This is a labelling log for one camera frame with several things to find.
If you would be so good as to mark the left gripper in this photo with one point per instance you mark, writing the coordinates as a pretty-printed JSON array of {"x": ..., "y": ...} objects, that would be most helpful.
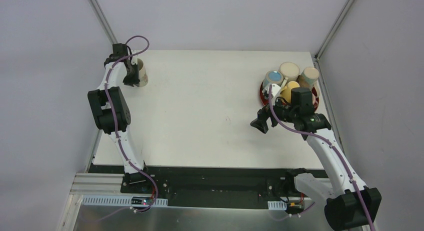
[{"x": 131, "y": 72}]

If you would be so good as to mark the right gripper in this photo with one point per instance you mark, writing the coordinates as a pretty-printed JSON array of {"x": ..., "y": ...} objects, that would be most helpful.
[{"x": 271, "y": 115}]

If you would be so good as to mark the cream floral mug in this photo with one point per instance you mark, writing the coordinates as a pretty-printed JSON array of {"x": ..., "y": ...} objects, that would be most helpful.
[{"x": 143, "y": 77}]

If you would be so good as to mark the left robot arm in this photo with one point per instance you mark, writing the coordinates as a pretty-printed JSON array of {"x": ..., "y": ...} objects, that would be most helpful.
[{"x": 111, "y": 112}]

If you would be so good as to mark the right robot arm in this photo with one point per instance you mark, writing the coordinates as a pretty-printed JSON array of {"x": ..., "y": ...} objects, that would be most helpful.
[{"x": 349, "y": 202}]

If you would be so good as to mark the yellow mug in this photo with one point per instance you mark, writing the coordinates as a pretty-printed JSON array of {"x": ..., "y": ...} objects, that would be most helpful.
[{"x": 285, "y": 92}]

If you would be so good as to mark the blue mug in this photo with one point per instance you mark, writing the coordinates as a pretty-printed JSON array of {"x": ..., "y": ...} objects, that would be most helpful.
[{"x": 272, "y": 77}]

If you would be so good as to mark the cream green mug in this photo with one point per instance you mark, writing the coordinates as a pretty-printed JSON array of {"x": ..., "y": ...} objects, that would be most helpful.
[{"x": 308, "y": 77}]

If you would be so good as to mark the red round tray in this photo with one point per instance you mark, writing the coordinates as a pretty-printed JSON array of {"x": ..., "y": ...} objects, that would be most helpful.
[{"x": 316, "y": 93}]

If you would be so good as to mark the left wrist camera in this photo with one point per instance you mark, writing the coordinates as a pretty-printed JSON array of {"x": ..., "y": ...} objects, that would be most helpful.
[{"x": 133, "y": 59}]

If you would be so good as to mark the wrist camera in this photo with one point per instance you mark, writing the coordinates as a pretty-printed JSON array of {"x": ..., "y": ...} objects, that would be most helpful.
[
  {"x": 133, "y": 59},
  {"x": 272, "y": 92}
]

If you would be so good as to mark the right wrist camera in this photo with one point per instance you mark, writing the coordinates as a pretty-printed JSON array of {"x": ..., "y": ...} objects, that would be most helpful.
[{"x": 272, "y": 92}]

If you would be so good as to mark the left aluminium frame post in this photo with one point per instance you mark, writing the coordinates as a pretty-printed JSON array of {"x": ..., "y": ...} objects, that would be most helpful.
[{"x": 101, "y": 17}]

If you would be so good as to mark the aluminium frame post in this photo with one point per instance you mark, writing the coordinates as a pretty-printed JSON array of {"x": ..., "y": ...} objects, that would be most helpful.
[
  {"x": 348, "y": 5},
  {"x": 101, "y": 17}
]

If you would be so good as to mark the right white cable duct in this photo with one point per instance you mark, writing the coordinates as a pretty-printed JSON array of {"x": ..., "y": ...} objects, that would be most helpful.
[{"x": 277, "y": 205}]

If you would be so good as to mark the white cable duct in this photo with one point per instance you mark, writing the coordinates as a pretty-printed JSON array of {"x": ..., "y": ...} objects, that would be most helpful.
[
  {"x": 277, "y": 205},
  {"x": 123, "y": 201}
]

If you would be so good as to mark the left white cable duct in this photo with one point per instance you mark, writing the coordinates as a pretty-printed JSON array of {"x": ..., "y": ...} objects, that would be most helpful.
[{"x": 123, "y": 201}]

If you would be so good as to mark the right aluminium frame post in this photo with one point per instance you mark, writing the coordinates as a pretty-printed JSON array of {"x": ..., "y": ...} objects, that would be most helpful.
[{"x": 348, "y": 5}]

